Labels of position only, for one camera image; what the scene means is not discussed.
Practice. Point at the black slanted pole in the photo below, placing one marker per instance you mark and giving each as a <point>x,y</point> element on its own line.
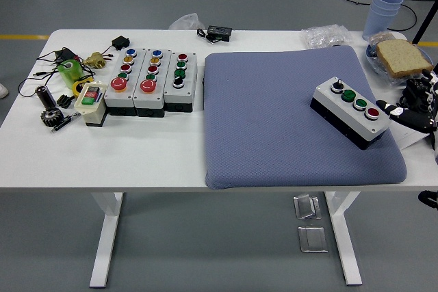
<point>424,20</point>

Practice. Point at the black mesh bundle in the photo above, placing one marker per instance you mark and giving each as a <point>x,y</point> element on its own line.
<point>412,88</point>

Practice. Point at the person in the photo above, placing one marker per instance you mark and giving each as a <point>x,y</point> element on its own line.
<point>2,91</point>

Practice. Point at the clear plastic bag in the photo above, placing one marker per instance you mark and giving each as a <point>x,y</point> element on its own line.
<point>186,22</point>

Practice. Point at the black metal gear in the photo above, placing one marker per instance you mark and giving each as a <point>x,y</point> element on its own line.
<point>51,117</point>

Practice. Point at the black pen-shaped tool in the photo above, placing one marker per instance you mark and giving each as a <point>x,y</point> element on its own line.
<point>63,123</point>

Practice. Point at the closed metal floor hatch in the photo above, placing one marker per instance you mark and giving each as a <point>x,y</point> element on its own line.
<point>312,239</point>

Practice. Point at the stacked light blue cups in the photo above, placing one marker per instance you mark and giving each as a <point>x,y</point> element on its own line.
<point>381,15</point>

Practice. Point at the brass valve fitting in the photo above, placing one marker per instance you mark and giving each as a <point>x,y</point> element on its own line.
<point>97,61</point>

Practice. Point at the four-button grey control box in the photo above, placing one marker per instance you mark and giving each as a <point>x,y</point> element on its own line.
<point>178,95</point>
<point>359,117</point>

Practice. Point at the white table leg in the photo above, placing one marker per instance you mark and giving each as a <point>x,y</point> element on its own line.
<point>345,237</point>
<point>106,237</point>

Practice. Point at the slice of bread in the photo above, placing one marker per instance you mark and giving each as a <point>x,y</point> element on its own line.
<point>402,57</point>

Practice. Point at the small black servo block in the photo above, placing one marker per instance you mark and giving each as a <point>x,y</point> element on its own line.
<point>119,43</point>

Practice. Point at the small black heat sink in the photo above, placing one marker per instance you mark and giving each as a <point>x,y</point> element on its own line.
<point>64,101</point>

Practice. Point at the white wall switch plate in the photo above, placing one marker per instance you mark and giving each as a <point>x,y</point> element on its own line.
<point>407,136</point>

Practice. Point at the clear plastic food container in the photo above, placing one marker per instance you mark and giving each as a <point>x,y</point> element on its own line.
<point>381,37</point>

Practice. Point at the five-button box with emergency stop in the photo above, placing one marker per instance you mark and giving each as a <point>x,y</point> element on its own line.
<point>111,98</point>
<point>154,98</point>

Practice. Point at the crinkled clear plastic packet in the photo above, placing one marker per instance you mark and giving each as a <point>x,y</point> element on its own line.
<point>323,36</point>

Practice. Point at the yellow tape roll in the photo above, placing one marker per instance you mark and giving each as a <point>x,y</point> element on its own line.
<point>76,89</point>

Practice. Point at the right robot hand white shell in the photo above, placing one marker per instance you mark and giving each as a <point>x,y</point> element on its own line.
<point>410,119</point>

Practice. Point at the black digital meter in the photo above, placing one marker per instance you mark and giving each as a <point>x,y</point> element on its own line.
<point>219,31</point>

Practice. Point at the green translucent tape roll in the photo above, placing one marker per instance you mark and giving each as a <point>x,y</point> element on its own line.
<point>68,75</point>

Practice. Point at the open metal floor hatch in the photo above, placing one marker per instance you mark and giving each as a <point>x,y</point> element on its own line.
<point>306,207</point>

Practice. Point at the small cream switch box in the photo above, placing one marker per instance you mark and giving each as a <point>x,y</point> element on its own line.
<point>94,114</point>

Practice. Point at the blue plate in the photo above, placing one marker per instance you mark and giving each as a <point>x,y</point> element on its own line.
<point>369,56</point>

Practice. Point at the blue-grey quilted cushion mat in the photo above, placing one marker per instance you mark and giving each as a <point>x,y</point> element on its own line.
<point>273,117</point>

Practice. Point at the black cylinder part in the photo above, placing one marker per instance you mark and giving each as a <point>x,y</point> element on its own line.
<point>46,97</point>

